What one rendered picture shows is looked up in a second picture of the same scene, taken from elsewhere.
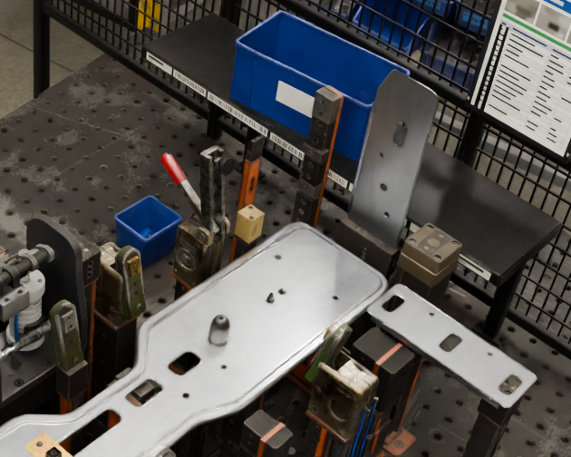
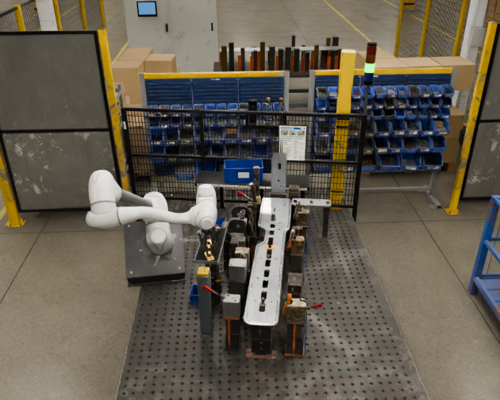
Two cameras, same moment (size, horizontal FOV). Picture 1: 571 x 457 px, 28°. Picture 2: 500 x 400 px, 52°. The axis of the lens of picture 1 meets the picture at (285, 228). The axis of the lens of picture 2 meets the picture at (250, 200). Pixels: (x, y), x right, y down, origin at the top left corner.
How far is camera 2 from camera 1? 2.24 m
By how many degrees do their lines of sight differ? 25
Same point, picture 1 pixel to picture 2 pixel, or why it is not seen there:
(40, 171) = not seen: hidden behind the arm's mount
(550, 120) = (298, 154)
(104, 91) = (171, 208)
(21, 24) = (81, 225)
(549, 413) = not seen: hidden behind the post
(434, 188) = not seen: hidden behind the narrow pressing
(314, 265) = (275, 202)
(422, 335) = (305, 203)
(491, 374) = (323, 202)
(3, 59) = (86, 236)
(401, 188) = (282, 178)
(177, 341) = (267, 223)
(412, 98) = (280, 156)
